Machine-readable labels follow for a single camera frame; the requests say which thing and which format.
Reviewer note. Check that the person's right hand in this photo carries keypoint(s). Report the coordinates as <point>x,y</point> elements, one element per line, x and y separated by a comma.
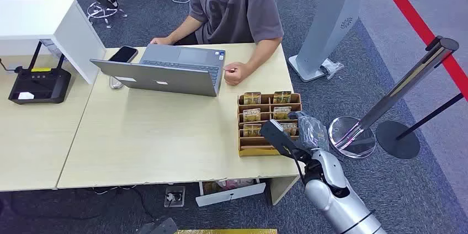
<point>161,40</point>

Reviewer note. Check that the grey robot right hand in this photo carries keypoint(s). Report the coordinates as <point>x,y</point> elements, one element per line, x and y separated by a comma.
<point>312,133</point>

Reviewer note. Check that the person's left hand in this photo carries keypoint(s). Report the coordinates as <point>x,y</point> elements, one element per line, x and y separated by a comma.
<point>235,73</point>

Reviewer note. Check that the person's right forearm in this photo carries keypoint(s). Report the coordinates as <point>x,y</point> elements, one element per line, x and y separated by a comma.
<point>184,30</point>

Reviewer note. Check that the person's left forearm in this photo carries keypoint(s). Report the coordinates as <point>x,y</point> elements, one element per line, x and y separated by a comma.
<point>265,53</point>

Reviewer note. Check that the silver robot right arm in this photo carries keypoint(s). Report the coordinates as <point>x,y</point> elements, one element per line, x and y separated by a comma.
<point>340,195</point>

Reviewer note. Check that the gold hotel key card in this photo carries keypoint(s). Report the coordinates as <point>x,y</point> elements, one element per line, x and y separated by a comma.
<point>282,97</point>
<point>252,98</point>
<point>251,115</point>
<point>282,113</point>
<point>291,129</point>
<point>252,130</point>

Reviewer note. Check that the wooden card holder rack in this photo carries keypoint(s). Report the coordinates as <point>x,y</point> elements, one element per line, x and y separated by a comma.
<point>256,144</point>

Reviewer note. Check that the grey open laptop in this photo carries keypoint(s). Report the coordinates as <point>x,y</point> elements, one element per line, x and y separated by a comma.
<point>164,78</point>

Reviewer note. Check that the black smartphone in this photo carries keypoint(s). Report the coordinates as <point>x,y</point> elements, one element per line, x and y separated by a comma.
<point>123,54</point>

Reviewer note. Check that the clear phone stand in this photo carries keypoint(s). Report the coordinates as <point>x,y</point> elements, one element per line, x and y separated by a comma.
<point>115,83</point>

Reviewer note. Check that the desk leg panel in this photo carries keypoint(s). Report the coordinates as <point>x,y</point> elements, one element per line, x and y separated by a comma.
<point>282,188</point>

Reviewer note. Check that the chrome chair base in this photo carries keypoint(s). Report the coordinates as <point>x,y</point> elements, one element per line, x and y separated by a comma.
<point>104,12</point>

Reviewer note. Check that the clear plastic bag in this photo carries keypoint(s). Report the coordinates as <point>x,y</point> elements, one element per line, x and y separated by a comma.
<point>332,67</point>

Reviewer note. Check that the white cabinet box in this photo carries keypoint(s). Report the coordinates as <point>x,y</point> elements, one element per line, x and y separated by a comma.
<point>69,27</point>

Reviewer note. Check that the white open drawer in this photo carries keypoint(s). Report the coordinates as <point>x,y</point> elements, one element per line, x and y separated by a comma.
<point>230,193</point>

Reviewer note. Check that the silver kiosk stand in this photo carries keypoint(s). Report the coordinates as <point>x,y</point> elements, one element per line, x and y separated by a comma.
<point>329,24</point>

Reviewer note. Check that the black document scanner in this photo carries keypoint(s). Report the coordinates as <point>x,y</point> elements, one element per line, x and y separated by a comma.
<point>40,84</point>

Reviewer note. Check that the floor power socket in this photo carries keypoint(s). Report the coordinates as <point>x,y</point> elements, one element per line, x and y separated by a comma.
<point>174,196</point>

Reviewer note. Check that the red barrier belt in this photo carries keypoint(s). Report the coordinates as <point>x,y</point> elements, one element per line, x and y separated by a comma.
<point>420,27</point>

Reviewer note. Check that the dark grey robot part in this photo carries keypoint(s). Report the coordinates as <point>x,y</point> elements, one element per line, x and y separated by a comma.
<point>157,227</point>

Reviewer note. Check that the black stanchion post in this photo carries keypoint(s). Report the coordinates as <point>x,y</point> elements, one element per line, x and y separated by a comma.
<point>398,139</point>

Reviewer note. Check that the chrome stanchion post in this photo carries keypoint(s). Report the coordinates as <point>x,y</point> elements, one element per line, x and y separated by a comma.
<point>395,93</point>

